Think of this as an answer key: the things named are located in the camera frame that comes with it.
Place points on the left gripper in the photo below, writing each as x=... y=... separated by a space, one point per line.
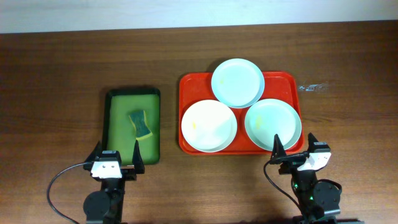
x=129 y=173

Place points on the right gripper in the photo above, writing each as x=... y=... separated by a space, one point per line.
x=277 y=154

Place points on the pale green plate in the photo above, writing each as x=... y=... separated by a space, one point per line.
x=269 y=117

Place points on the yellow and green sponge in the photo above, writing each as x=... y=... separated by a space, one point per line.
x=139 y=121

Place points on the pale blue top plate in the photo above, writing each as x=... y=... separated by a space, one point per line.
x=238 y=83

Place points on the white plate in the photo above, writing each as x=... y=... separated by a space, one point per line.
x=209 y=126

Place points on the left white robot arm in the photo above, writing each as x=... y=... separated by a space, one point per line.
x=106 y=205

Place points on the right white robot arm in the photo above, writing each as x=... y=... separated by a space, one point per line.
x=317 y=199

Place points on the black tray with green liquid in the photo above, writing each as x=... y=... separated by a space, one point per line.
x=118 y=130

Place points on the red plastic serving tray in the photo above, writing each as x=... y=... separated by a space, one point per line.
x=196 y=86

